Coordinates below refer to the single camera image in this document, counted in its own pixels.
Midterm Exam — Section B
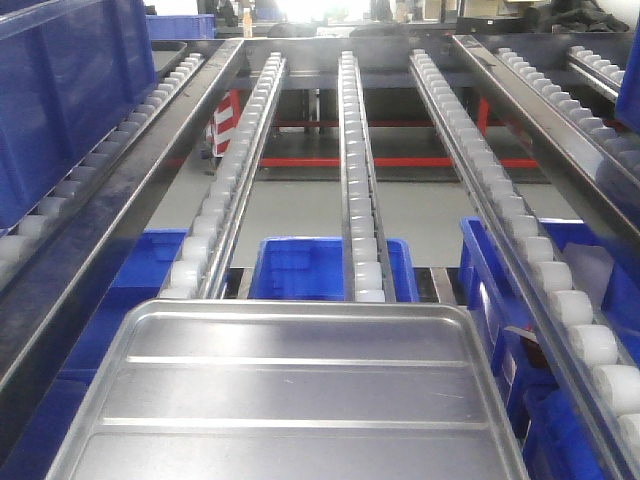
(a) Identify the silver ribbed metal tray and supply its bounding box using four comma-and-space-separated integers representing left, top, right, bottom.
48, 300, 527, 479

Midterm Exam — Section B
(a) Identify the left steel divider rail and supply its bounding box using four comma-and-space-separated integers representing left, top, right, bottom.
1, 39, 247, 412

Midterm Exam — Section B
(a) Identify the far right roller track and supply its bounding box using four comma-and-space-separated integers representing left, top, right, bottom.
567, 45, 625, 103

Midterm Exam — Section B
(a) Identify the blue bin lower right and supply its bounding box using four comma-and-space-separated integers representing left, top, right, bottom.
458, 217, 639, 479

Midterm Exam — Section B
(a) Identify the blue bin right edge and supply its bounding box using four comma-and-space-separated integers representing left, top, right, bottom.
616, 45, 639, 134

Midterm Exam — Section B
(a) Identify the steel divider rail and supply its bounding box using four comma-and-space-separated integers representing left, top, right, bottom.
1, 39, 247, 412
452, 35, 639, 268

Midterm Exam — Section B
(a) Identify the large blue bin upper left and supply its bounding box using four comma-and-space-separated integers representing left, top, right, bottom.
1, 1, 156, 229

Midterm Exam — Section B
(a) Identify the red white striped post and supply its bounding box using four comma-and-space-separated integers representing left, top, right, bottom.
211, 91, 236, 157

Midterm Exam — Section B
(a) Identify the blue bin lower left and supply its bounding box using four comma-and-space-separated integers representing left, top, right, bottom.
1, 229, 186, 479

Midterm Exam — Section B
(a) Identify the blue crate far background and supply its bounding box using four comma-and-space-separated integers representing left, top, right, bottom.
146, 14, 216, 40

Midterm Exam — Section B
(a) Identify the right lane roller track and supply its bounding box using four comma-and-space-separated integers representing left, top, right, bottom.
496, 47, 639, 179

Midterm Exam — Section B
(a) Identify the right steel divider rail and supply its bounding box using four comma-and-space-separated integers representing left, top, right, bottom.
452, 35, 639, 268

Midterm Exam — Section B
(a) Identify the blue bin lower centre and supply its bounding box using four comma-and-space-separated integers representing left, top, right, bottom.
249, 237, 419, 302

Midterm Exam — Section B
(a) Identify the left lane roller track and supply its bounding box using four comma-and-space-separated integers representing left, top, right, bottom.
1, 53, 204, 287

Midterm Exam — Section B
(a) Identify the centre roller track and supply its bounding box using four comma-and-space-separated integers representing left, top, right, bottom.
337, 51, 396, 302

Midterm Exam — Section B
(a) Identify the lane roller track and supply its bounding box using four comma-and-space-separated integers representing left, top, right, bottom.
496, 47, 639, 179
1, 53, 204, 287

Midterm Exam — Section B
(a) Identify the red steel floor frame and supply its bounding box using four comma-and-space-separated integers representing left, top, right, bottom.
164, 94, 541, 170

